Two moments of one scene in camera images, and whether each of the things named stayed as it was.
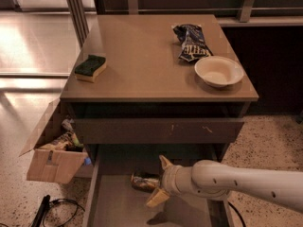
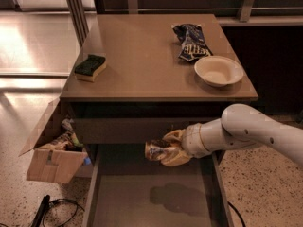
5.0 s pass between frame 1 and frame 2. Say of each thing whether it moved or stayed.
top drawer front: stayed
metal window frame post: stayed
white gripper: moved
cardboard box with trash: stayed
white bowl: stayed
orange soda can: moved
